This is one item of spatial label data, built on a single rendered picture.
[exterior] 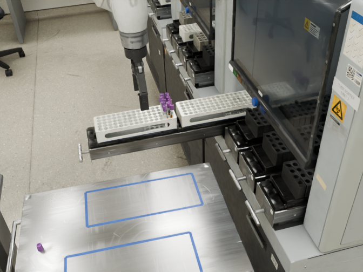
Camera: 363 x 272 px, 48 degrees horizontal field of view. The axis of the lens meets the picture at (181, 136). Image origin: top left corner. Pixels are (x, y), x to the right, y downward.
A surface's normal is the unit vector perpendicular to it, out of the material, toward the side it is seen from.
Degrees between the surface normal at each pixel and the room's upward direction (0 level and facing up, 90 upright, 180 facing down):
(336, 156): 90
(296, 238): 0
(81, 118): 0
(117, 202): 0
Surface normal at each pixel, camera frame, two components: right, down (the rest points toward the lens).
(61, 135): -0.04, -0.79
